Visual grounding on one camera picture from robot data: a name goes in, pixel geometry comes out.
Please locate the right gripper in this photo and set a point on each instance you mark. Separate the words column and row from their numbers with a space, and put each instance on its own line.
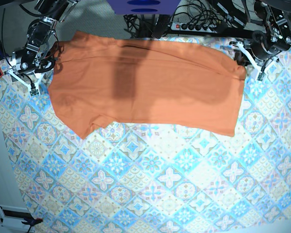
column 27, row 61

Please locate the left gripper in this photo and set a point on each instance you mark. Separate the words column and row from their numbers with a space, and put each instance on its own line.
column 261, row 47

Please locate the orange T-shirt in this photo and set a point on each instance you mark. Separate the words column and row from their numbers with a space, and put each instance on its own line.
column 100, row 80

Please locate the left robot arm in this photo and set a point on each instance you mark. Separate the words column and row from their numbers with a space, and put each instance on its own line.
column 274, row 15

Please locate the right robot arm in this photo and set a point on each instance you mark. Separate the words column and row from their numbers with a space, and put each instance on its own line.
column 50, row 12

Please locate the white power strip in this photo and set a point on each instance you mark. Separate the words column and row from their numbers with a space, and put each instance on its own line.
column 193, row 27

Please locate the blue plastic box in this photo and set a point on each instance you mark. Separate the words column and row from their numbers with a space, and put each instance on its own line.
column 159, row 7

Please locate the patterned blue tablecloth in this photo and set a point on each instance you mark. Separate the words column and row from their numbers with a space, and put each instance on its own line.
column 153, row 178

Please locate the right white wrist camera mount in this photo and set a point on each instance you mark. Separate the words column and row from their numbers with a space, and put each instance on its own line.
column 30, row 79

